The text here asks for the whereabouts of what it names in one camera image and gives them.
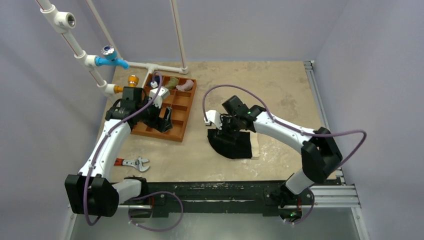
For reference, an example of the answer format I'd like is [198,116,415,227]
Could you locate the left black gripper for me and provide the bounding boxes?
[135,96,172,132]

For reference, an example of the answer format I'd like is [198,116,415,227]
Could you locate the black underwear white waistband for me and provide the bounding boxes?
[207,128,260,160]

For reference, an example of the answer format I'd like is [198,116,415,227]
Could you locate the orange compartment tray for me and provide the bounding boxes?
[131,75,197,142]

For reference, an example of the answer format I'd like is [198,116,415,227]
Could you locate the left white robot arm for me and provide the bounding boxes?
[64,86,173,217]

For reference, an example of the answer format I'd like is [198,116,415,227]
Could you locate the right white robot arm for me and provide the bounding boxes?
[203,95,343,204]

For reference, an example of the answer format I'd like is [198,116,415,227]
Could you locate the rolled olive green underwear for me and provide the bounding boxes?
[164,76,179,90]

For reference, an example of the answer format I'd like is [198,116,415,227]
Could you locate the rolled pink underwear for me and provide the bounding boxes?
[175,79,194,92]

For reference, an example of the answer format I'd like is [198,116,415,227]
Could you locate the rolled navy blue underwear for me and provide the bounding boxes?
[150,75,161,86]

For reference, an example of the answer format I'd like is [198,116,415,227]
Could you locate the orange plastic faucet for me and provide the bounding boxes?
[113,74,139,94]

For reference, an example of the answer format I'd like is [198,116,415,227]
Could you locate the blue plastic faucet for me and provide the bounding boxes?
[94,45,130,70]

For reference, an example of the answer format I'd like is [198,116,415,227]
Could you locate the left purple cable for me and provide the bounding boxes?
[82,71,185,233]

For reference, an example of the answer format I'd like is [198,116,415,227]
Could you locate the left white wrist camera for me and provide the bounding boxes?
[148,81,170,109]

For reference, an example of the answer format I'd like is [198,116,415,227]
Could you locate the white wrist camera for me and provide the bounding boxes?
[148,81,170,109]
[204,110,222,130]

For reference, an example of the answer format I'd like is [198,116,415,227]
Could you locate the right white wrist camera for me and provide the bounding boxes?
[204,110,222,130]

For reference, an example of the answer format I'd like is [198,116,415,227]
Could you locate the red handled adjustable wrench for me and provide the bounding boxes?
[114,157,150,173]

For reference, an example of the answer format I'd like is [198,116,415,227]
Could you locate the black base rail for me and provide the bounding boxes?
[124,180,314,220]

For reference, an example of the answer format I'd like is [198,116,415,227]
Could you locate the aluminium frame rails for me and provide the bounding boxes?
[61,60,370,240]

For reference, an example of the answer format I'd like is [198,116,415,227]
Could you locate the white pvc pipe frame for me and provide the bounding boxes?
[36,0,189,100]

